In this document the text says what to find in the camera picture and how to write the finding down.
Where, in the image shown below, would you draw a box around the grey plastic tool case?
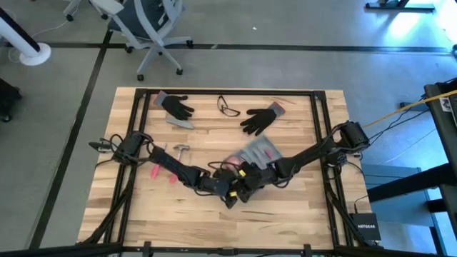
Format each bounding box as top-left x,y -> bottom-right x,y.
224,134 -> 285,171

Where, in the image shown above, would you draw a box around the black safety glasses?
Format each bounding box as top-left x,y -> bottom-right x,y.
216,94 -> 242,119

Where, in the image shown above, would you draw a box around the black glove grey red cuff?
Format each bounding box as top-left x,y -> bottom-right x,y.
239,101 -> 287,137
152,90 -> 196,121

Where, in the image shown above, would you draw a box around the black wheeled base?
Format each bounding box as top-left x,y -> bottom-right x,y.
0,77 -> 23,124

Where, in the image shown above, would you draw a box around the white pole round base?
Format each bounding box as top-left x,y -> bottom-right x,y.
0,6 -> 53,67

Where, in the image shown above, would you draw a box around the yellow hanging cable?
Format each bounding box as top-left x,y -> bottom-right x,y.
362,89 -> 457,129

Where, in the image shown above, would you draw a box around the black Netgear switch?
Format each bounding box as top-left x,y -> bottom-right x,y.
351,212 -> 382,241

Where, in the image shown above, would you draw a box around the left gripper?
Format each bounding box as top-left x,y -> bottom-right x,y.
199,176 -> 239,210

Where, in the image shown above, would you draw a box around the black stand base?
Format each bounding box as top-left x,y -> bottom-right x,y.
364,0 -> 436,12

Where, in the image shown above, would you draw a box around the pink handled hammer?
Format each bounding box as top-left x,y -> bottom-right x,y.
169,143 -> 191,184

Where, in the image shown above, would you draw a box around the black table rig frame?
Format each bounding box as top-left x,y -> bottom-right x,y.
76,87 -> 385,257

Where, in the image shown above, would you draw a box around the grey utility knife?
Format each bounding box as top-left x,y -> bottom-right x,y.
165,117 -> 196,131

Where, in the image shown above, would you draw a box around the grey mesh office chair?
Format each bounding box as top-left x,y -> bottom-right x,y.
89,0 -> 195,82

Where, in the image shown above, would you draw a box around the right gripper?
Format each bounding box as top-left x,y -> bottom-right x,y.
241,162 -> 283,203

